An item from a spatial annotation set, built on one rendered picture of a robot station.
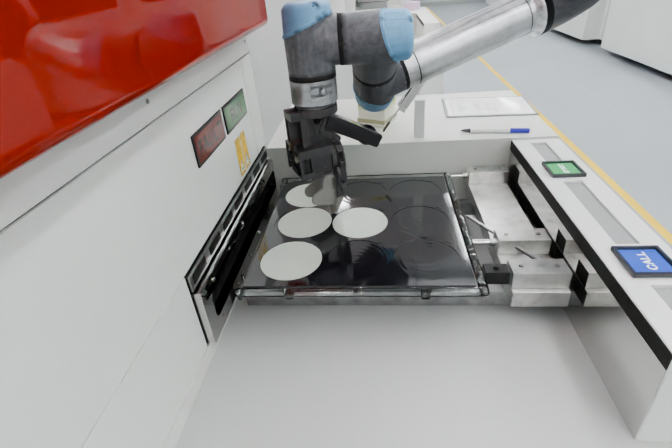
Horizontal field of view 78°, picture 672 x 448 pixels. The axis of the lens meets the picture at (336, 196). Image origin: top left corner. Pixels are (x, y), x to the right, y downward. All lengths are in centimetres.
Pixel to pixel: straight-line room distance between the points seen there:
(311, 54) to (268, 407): 49
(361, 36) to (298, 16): 9
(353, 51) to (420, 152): 36
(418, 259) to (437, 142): 33
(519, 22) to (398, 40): 28
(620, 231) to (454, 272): 23
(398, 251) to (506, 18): 45
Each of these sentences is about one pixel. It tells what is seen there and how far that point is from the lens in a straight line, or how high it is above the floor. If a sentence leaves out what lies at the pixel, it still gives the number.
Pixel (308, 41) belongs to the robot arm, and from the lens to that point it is 64.
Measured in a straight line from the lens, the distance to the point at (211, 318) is 64.
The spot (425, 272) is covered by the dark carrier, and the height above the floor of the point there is 90.
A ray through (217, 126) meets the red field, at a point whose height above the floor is 110.
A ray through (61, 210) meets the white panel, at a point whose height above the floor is 116.
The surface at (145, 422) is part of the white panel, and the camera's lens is 54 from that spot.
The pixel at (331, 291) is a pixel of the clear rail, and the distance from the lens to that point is 61.
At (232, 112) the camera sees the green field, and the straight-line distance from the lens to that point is 75.
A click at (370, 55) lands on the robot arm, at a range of 64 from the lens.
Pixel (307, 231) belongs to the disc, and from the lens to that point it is 74.
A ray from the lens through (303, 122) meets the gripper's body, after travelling 68.
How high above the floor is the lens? 131
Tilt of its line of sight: 29 degrees down
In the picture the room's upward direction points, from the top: 5 degrees counter-clockwise
